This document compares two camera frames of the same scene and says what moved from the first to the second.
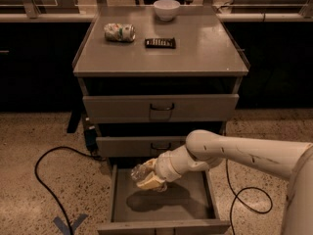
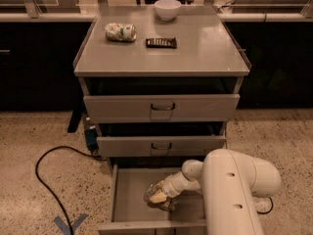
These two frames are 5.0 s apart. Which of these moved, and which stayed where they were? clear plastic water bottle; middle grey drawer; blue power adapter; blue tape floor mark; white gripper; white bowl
Moved: clear plastic water bottle; white gripper
Stayed: middle grey drawer; blue tape floor mark; blue power adapter; white bowl
